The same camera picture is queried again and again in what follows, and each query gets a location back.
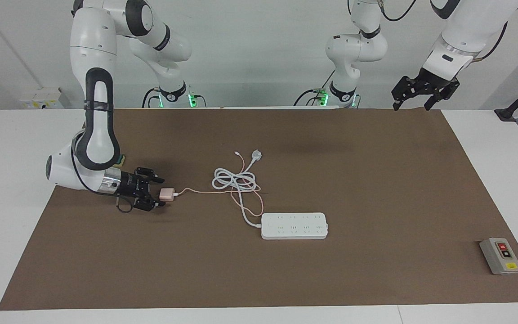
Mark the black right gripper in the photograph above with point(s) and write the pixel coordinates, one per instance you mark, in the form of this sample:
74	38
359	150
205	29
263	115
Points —
128	185

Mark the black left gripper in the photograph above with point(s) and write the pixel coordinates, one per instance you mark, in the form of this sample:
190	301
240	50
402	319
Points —
430	81

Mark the pink charger adapter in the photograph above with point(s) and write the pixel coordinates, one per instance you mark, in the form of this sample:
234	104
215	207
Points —
167	194

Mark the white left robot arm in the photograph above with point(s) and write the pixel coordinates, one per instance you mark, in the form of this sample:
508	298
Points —
466	27

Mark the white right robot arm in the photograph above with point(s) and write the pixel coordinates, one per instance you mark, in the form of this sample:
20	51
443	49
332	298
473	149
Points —
92	54

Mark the white power strip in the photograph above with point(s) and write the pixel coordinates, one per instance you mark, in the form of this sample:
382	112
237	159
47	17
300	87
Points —
295	226

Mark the brown table mat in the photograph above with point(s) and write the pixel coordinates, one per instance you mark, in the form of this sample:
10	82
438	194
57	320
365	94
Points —
151	270

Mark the white wall boxes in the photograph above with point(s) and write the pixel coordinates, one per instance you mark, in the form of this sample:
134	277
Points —
38	101

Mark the grey on-off switch box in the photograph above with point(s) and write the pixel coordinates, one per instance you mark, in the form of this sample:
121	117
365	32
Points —
495	258

